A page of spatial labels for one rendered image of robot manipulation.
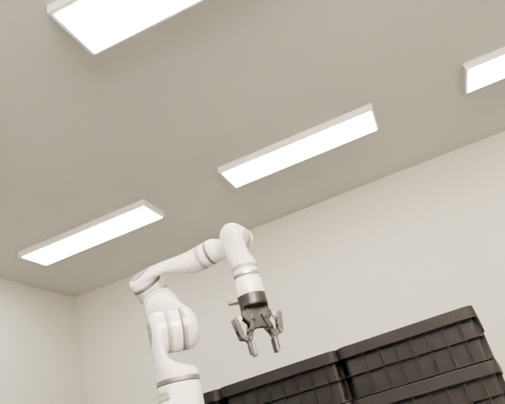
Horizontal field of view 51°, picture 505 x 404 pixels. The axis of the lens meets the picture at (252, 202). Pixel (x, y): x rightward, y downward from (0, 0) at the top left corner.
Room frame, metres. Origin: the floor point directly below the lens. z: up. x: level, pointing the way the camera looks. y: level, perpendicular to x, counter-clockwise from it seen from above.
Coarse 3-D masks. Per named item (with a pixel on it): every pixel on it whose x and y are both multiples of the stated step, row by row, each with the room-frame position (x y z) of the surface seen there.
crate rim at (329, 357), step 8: (328, 352) 1.20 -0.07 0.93; (336, 352) 1.20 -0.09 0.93; (304, 360) 1.21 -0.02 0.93; (312, 360) 1.21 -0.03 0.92; (320, 360) 1.20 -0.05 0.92; (328, 360) 1.20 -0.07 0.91; (336, 360) 1.20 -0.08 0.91; (280, 368) 1.23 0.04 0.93; (288, 368) 1.23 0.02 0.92; (296, 368) 1.22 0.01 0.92; (304, 368) 1.22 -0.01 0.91; (312, 368) 1.21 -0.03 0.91; (256, 376) 1.25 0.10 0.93; (264, 376) 1.25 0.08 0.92; (272, 376) 1.24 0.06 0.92; (280, 376) 1.24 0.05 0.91; (288, 376) 1.23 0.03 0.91; (232, 384) 1.27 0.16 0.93; (240, 384) 1.27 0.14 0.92; (248, 384) 1.26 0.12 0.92; (256, 384) 1.26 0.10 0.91; (264, 384) 1.25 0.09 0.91; (224, 392) 1.28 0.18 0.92; (232, 392) 1.28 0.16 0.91
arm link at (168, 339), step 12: (156, 312) 1.11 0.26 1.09; (168, 312) 1.11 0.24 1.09; (156, 324) 1.08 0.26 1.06; (168, 324) 1.09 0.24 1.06; (180, 324) 1.10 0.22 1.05; (156, 336) 1.08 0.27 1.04; (168, 336) 1.10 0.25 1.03; (180, 336) 1.11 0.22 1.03; (156, 348) 1.09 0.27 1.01; (168, 348) 1.11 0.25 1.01; (180, 348) 1.13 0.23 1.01; (156, 360) 1.10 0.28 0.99; (168, 360) 1.09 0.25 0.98; (156, 372) 1.11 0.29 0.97; (168, 372) 1.09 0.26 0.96; (180, 372) 1.10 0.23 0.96; (192, 372) 1.11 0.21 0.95; (156, 384) 1.12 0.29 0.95
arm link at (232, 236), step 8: (232, 224) 1.31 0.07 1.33; (224, 232) 1.32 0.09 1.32; (232, 232) 1.31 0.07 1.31; (240, 232) 1.31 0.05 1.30; (224, 240) 1.32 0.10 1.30; (232, 240) 1.32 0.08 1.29; (240, 240) 1.32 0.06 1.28; (224, 248) 1.33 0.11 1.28; (232, 248) 1.32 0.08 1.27; (240, 248) 1.32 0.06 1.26; (232, 256) 1.33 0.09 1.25; (240, 256) 1.33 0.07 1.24; (248, 256) 1.33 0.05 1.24; (232, 264) 1.34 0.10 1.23; (240, 264) 1.33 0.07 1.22; (248, 264) 1.33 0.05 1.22; (256, 264) 1.35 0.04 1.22; (232, 272) 1.35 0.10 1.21; (240, 272) 1.33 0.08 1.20; (248, 272) 1.33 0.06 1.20; (256, 272) 1.34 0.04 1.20
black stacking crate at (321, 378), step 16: (320, 368) 1.22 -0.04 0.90; (336, 368) 1.21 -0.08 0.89; (272, 384) 1.26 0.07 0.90; (288, 384) 1.24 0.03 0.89; (304, 384) 1.23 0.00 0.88; (320, 384) 1.22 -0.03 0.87; (336, 384) 1.21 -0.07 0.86; (240, 400) 1.28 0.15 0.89; (256, 400) 1.26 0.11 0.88; (272, 400) 1.25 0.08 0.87; (288, 400) 1.25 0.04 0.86; (304, 400) 1.23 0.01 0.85; (320, 400) 1.22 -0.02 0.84; (336, 400) 1.21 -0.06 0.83; (352, 400) 1.21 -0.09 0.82
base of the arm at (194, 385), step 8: (168, 384) 1.09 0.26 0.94; (176, 384) 1.09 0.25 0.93; (184, 384) 1.10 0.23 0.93; (192, 384) 1.11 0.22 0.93; (200, 384) 1.14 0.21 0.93; (160, 392) 1.11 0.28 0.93; (168, 392) 1.10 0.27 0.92; (176, 392) 1.09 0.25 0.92; (184, 392) 1.10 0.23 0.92; (192, 392) 1.11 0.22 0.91; (200, 392) 1.13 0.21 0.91; (160, 400) 1.11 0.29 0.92; (168, 400) 1.10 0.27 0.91; (176, 400) 1.09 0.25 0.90; (184, 400) 1.10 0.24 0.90; (192, 400) 1.11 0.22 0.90; (200, 400) 1.12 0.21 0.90
